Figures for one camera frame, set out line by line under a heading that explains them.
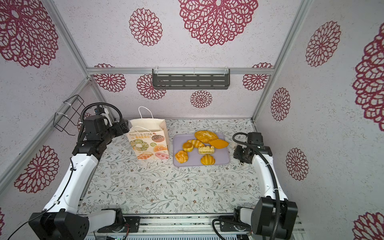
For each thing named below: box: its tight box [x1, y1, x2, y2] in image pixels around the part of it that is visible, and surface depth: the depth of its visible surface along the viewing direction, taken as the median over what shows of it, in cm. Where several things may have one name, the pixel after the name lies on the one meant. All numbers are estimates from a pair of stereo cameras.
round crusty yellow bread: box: [194, 130, 219, 144], surface depth 105 cm
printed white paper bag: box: [126, 118, 170, 160], surface depth 87 cm
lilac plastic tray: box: [173, 133, 230, 167], surface depth 99 cm
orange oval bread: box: [209, 139, 229, 149], surface depth 104 cm
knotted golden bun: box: [175, 150, 189, 164], surface depth 96 cm
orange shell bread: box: [200, 154, 216, 166], surface depth 96 cm
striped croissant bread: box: [187, 139, 205, 149], surface depth 105 cm
